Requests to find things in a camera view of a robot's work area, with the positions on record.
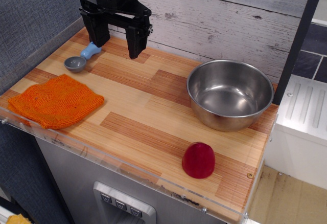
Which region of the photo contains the white toy sink unit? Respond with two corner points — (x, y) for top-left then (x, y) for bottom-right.
(264, 75), (326, 189)

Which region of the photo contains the clear acrylic edge guard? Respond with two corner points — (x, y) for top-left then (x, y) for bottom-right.
(1, 108), (249, 223)

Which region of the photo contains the silver toy fridge cabinet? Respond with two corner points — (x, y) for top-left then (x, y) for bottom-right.
(36, 139), (222, 223)

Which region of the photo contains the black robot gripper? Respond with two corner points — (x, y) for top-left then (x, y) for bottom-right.
(80, 0), (153, 59)

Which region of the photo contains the orange knitted cloth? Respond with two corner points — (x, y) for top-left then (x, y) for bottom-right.
(8, 74), (104, 129)

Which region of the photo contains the yellow object bottom left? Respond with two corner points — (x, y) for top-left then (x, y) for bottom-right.
(6, 214), (31, 224)

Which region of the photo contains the red egg-shaped object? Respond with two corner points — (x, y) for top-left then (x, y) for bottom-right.
(182, 142), (216, 179)

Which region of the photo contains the grey scoop blue handle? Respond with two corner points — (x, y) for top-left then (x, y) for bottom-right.
(64, 42), (102, 73)

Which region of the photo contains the black right frame post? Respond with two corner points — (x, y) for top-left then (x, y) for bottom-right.
(273, 0), (319, 105)

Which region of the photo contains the stainless steel bowl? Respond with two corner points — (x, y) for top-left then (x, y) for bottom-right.
(186, 60), (274, 131)

